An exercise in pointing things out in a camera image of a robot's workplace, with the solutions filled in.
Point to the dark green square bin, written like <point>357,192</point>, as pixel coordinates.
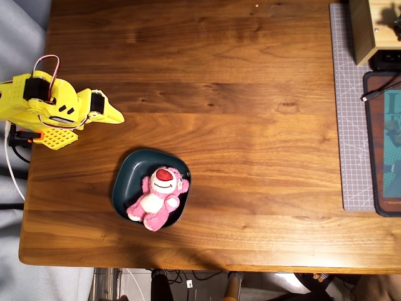
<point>131,175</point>

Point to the printed mouse pad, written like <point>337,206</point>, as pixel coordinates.
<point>379,150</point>

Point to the yellow gripper black servo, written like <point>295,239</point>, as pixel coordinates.
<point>99,104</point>

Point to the small white plug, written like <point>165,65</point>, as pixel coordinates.
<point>189,284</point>

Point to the black device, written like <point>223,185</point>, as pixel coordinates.
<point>387,61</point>

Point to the light wooden box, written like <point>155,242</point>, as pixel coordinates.
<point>363,31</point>

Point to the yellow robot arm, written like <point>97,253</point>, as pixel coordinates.
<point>18,103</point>

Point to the orange black table clamp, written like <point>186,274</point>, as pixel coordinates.
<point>34,135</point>

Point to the grey cutting mat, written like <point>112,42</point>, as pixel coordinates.
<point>352,141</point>

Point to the pink strawberry bear plush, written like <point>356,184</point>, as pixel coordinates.
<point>156,203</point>

